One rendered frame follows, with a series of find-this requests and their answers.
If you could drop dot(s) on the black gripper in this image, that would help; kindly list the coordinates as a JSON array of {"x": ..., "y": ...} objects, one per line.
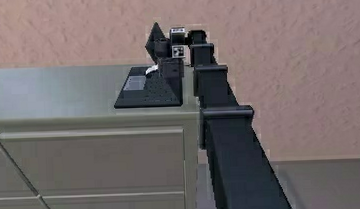
[{"x": 171, "y": 70}]

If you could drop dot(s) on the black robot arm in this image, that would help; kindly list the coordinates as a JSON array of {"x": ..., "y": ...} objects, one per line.
[{"x": 236, "y": 157}]

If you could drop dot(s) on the black laptop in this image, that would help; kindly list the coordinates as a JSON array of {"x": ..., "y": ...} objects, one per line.
[{"x": 147, "y": 92}]

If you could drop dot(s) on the grey-green chest of drawers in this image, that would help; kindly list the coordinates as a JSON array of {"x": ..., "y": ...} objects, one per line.
[{"x": 89, "y": 155}]

